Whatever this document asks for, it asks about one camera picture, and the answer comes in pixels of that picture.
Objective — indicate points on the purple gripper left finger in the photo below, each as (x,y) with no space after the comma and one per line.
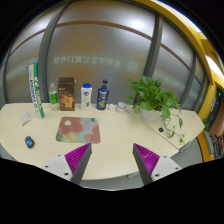
(70,166)

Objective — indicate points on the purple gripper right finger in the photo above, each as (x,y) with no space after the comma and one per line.
(151,166)

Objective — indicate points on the floral mouse pad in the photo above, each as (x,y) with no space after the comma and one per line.
(78,130)

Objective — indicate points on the blue computer mouse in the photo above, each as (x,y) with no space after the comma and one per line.
(29,142)

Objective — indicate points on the green potted plant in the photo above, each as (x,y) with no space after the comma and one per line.
(149,97)

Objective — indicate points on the small white jar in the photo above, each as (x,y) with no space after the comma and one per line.
(121,106)

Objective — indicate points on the small white packet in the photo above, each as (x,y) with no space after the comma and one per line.
(111,107)

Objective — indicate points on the white folded tissue pack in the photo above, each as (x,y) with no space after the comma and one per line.
(25,118)

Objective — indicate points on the clear green-label bottle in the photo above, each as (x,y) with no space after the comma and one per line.
(53,97)

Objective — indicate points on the white lotion bottle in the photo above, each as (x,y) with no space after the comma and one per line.
(86,92)

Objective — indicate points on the dark blue shampoo bottle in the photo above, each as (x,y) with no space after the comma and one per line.
(102,96)

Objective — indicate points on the brown carton box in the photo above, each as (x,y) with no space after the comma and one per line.
(66,93)

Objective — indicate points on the white green shuttlecock tube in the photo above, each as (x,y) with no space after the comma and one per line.
(34,90)

